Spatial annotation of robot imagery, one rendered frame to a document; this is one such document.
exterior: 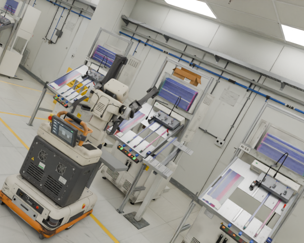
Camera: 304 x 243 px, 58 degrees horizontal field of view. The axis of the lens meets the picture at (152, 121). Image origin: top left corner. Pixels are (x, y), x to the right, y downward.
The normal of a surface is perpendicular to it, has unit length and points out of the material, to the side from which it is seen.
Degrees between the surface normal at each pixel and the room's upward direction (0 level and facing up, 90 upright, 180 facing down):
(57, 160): 90
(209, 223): 90
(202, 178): 90
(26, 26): 90
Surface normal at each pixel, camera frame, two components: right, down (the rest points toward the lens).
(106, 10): -0.52, -0.13
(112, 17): 0.72, 0.46
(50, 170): -0.33, -0.01
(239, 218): -0.04, -0.72
